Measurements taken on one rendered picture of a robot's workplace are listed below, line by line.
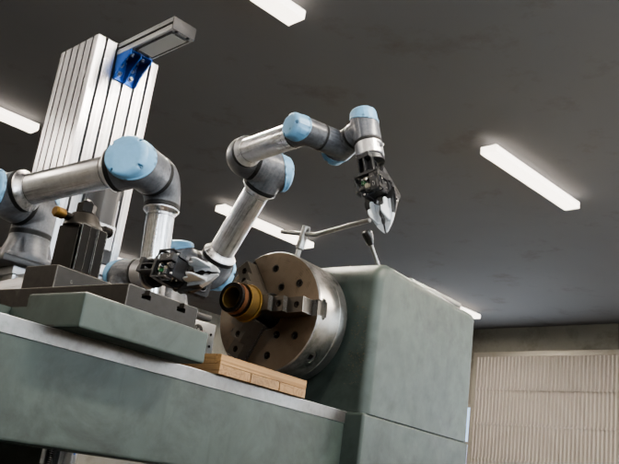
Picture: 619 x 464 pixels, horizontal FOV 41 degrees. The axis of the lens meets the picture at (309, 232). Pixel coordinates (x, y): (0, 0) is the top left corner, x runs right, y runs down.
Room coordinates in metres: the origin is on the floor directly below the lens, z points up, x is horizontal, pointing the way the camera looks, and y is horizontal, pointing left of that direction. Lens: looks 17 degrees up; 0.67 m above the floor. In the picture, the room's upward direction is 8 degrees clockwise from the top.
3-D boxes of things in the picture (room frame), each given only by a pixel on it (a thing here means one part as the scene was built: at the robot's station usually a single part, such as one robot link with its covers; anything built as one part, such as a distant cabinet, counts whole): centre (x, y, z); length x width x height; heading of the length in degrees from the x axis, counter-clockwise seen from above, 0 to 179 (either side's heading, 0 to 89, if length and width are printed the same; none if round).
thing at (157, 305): (1.60, 0.42, 0.95); 0.43 x 0.18 x 0.04; 53
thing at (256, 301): (1.94, 0.14, 1.08); 0.09 x 0.09 x 0.09; 53
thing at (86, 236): (1.64, 0.46, 1.07); 0.07 x 0.07 x 0.10; 53
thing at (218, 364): (1.87, 0.19, 0.89); 0.36 x 0.30 x 0.04; 53
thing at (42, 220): (2.27, 0.79, 1.33); 0.13 x 0.12 x 0.14; 157
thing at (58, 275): (1.66, 0.45, 1.00); 0.20 x 0.10 x 0.05; 143
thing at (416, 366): (2.40, -0.18, 1.06); 0.59 x 0.48 x 0.39; 143
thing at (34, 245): (2.27, 0.79, 1.21); 0.15 x 0.15 x 0.10
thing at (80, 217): (1.64, 0.47, 1.14); 0.08 x 0.08 x 0.03
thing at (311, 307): (1.95, 0.02, 1.08); 0.12 x 0.11 x 0.05; 53
